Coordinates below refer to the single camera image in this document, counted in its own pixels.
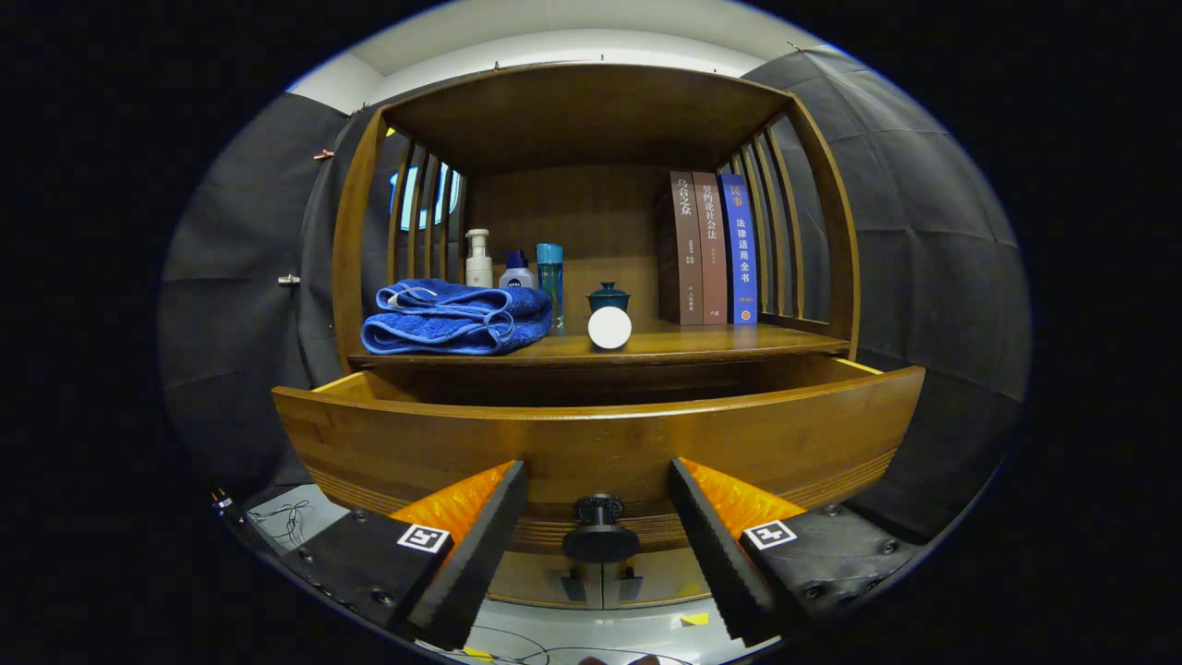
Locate wooden countertop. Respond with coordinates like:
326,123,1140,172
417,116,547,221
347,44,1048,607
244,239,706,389
349,319,850,369

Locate clear teal bottle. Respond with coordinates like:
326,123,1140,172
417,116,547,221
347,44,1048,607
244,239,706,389
537,243,565,333

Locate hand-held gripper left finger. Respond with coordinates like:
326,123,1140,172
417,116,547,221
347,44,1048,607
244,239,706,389
277,460,529,652

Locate blue book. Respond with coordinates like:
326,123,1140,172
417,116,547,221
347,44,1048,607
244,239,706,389
718,174,760,326

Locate white lotion bottle blue cap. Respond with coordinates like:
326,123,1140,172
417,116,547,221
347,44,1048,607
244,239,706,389
499,249,538,291

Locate reddish brown book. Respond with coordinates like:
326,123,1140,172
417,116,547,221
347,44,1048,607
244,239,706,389
693,172,730,326

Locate thin floor cable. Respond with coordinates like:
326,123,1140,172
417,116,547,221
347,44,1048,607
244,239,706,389
471,623,684,665

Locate white and green cleanser tube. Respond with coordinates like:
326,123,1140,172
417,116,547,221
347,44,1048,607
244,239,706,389
587,306,633,351

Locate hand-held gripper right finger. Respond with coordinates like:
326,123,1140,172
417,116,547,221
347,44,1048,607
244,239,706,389
669,457,920,647

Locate wooden drawer with black knob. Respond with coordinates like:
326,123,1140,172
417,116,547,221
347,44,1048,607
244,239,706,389
271,356,927,564

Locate white pump bottle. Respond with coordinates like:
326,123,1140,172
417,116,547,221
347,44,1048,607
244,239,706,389
464,229,494,289

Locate wooden cabinet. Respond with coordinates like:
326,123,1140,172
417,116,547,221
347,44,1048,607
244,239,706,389
331,62,862,611

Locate dark brown book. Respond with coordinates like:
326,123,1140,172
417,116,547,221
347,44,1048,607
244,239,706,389
657,170,705,326

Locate folded blue towel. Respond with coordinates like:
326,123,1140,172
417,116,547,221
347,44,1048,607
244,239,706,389
360,278,555,357

